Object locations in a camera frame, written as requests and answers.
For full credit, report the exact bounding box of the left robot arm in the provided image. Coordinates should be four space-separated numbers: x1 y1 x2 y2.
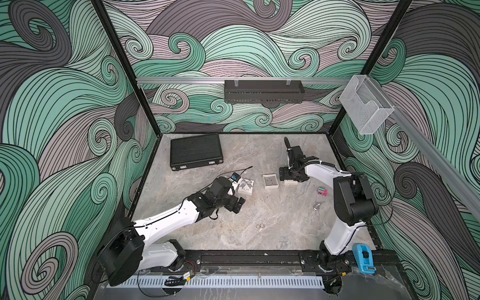
96 172 245 286

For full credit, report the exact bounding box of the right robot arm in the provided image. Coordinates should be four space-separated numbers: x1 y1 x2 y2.
279 137 379 272

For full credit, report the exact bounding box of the white gift box left bow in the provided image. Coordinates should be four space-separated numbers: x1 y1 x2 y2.
237 178 255 196

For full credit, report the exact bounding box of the black wall tray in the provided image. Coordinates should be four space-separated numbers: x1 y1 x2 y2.
224 79 305 107

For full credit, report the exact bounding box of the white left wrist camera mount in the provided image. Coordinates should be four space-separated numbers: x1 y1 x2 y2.
229 172 242 192

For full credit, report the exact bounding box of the black ribbed briefcase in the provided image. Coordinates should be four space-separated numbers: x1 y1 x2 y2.
169 134 224 171

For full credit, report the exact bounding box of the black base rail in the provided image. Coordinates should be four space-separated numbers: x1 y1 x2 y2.
100 249 398 275

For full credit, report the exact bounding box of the pink small object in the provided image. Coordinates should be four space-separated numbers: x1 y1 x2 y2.
317 187 328 196

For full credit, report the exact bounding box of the black corner frame post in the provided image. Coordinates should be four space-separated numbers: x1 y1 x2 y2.
91 0 162 139

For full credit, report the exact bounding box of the clear acrylic wall holder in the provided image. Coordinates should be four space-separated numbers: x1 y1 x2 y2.
339 75 395 135

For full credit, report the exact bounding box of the white slotted cable duct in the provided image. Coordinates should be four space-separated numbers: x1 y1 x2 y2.
117 275 325 290

